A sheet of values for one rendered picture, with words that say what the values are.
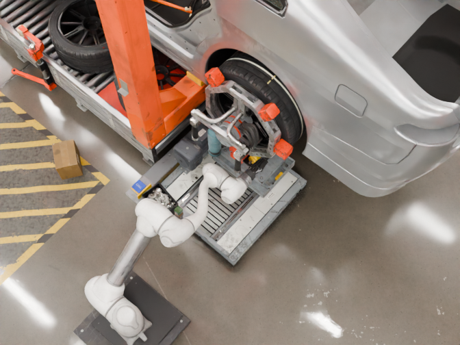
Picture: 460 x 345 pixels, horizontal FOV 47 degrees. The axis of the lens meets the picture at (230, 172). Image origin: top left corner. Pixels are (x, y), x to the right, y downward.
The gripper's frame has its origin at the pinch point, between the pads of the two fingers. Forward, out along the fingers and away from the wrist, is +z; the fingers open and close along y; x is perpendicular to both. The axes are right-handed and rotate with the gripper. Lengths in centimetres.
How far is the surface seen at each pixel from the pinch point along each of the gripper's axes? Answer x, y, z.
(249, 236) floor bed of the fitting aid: -50, -29, -31
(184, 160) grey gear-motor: 16, -53, -28
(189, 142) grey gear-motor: 22, -55, -16
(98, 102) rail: 72, -107, -34
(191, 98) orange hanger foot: 48, -43, -2
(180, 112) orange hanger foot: 45, -46, -13
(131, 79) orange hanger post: 91, -3, -43
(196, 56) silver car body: 72, -25, 9
